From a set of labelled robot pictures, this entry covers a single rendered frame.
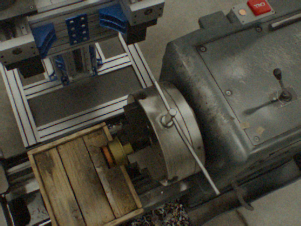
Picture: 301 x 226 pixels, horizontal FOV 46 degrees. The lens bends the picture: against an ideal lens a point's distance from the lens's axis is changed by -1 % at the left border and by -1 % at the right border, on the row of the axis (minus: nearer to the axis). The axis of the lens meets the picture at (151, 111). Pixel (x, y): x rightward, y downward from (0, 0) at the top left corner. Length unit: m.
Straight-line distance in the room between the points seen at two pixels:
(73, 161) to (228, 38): 0.69
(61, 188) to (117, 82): 1.06
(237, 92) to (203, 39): 0.20
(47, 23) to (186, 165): 0.77
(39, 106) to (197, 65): 1.30
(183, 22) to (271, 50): 1.65
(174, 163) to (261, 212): 1.37
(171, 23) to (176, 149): 1.84
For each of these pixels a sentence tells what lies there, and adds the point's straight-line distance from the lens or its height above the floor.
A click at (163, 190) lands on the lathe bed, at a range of 1.33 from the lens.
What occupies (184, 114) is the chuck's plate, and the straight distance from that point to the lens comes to 1.03.
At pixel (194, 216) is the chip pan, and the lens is 1.67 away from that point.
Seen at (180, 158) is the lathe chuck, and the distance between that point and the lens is 1.04.
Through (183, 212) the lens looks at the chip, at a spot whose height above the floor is 0.57.
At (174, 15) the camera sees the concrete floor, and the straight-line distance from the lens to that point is 2.82.
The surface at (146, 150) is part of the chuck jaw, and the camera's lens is 1.11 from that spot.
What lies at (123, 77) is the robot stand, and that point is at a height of 0.21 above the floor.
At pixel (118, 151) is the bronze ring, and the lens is 1.09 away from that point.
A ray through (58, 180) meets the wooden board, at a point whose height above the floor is 0.88.
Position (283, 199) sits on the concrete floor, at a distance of 2.42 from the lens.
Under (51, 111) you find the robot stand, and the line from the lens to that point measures 2.17.
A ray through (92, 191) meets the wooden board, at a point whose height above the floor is 0.88.
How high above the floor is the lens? 2.16
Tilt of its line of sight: 66 degrees down
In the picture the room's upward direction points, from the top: 12 degrees clockwise
